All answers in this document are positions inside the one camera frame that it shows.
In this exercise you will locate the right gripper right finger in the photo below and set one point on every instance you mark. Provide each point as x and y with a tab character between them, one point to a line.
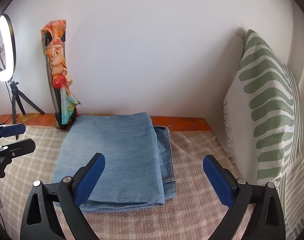
266	221

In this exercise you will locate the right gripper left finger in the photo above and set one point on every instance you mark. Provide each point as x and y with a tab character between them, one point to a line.
40	220

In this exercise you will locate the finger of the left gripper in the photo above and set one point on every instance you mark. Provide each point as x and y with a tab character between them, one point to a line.
11	130
17	149

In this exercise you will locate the light blue denim pants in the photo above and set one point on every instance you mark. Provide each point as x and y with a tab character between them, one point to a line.
138	169

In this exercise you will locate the beige plaid bed blanket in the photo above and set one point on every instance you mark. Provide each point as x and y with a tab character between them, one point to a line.
194	213

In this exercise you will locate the green striped white pillow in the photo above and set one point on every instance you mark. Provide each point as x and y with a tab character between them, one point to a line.
264	127

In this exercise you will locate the orange floral bed sheet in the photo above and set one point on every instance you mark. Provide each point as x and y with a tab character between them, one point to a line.
173	123

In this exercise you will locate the black ring light tripod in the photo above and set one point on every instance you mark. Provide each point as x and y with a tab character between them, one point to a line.
17	96

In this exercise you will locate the white ring light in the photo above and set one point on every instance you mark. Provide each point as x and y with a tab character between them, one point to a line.
7	49

